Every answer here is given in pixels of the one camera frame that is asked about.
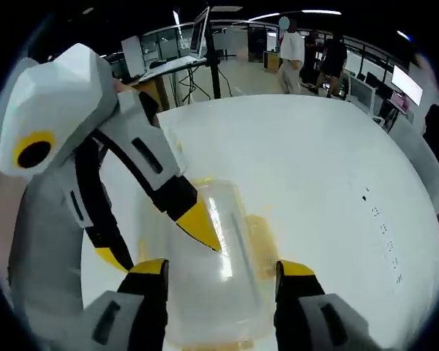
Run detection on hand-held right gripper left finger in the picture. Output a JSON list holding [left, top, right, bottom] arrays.
[[83, 258, 170, 351]]

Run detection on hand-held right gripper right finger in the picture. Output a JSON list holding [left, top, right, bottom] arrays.
[[273, 260, 382, 351]]

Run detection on person's left hand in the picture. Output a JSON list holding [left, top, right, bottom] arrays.
[[113, 78, 133, 95]]

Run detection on brown wooden cabinet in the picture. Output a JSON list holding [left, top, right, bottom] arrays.
[[130, 75, 170, 113]]

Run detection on silver laptop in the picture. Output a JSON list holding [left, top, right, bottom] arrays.
[[141, 6, 211, 82]]

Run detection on white panel board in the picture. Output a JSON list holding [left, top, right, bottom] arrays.
[[121, 35, 148, 80]]

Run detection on black tripod stand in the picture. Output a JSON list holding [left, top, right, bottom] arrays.
[[202, 4, 223, 100]]

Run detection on long curved ceiling light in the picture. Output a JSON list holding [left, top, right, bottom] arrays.
[[247, 8, 343, 22]]

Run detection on small pink monitor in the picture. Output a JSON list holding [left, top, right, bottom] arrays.
[[389, 91, 411, 111]]

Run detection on white computer monitor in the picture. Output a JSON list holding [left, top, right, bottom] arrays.
[[391, 64, 424, 107]]

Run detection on black stand cables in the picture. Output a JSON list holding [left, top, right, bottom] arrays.
[[174, 67, 214, 102]]

